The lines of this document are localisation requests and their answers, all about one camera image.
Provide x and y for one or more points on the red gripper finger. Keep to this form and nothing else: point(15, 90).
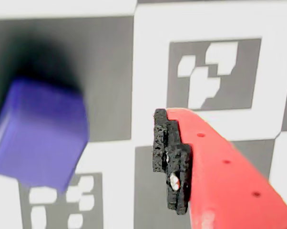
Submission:
point(219, 181)

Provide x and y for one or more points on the blue cube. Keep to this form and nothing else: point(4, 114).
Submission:
point(41, 136)

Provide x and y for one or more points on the black white marker checkerboard mat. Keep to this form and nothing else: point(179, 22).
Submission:
point(148, 59)

